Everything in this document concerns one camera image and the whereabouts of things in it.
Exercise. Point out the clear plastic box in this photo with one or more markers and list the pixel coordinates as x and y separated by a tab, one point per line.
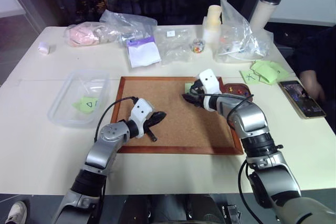
68	111

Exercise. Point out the person's bare hand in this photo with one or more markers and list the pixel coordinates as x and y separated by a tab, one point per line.
312	82

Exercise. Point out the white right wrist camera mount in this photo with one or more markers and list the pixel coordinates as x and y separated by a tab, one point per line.
209	80

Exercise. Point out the clear bag with white label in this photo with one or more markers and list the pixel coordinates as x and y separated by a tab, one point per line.
173	47

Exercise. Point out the wood-framed cork board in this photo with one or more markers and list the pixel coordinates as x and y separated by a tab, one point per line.
168	119

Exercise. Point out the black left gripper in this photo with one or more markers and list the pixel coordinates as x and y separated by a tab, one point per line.
150	129

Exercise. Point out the gold-edged smartphone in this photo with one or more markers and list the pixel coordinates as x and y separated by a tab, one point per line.
302	99

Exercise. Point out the crumpled green notes pile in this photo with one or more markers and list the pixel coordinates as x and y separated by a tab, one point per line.
267	70

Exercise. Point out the small jar of coloured pushpins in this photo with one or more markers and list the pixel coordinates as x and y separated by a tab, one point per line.
198	46

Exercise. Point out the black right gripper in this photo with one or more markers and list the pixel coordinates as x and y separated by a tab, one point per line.
196	87

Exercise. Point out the green note with triangle drawing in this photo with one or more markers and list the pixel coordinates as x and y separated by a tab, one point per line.
85	104

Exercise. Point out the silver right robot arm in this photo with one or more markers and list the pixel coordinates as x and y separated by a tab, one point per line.
252	121

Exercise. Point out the white tumbler with black lid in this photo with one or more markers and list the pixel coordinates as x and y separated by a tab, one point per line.
263	11

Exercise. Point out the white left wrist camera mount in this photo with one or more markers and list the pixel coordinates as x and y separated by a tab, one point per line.
141	108

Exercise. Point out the small plain green note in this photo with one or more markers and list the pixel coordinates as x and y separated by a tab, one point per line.
188	86

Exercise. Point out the brown oval tray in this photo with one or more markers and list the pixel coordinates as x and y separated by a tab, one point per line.
237	87

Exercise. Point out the white sneaker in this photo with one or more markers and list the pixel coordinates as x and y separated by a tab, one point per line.
16	212

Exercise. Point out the crumpled clear plastic bag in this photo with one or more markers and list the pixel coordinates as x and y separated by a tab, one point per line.
126	23

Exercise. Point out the small white roll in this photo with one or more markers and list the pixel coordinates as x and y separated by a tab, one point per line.
44	48

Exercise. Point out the white paper pad purple top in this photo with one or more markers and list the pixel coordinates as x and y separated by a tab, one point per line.
143	52

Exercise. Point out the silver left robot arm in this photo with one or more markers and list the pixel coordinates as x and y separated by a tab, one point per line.
102	153

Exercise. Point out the white plastic bottle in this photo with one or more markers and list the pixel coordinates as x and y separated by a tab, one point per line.
212	24

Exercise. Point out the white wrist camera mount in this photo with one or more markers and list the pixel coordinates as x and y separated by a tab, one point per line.
141	108
209	80

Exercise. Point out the bag of pink items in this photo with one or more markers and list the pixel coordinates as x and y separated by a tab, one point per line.
81	35

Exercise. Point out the person's dark clothing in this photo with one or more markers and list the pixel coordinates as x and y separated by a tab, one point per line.
309	48

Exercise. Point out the large clear plastic bag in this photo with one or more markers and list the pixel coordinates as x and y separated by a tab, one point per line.
241	37

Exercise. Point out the green note with cross mark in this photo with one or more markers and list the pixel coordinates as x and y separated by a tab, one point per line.
250	77

